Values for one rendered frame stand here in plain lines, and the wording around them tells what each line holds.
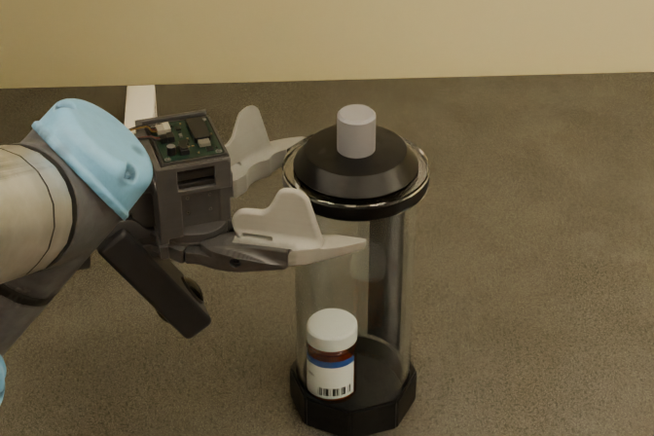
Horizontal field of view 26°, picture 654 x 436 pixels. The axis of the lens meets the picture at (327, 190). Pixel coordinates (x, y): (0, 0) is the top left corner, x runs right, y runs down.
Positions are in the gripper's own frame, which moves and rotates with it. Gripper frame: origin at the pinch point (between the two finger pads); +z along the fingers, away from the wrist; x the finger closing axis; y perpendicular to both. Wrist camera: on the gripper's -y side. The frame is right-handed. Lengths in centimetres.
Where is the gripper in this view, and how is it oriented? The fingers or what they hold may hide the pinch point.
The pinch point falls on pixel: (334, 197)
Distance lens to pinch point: 105.0
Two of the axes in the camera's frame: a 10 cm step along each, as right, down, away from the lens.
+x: -3.1, -5.3, 7.9
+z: 9.5, -1.7, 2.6
